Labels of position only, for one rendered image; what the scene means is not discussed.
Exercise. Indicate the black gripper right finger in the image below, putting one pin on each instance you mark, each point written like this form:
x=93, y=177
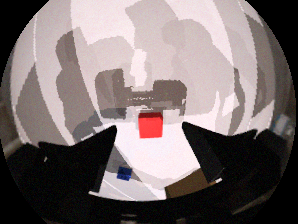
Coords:
x=212, y=150

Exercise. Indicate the blue block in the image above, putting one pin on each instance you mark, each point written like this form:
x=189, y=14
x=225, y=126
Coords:
x=124, y=173

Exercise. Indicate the red block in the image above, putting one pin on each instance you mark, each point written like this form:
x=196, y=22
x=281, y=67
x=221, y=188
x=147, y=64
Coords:
x=150, y=125

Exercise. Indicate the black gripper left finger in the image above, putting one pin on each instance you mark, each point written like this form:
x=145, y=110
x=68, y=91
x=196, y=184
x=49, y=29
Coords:
x=87, y=159

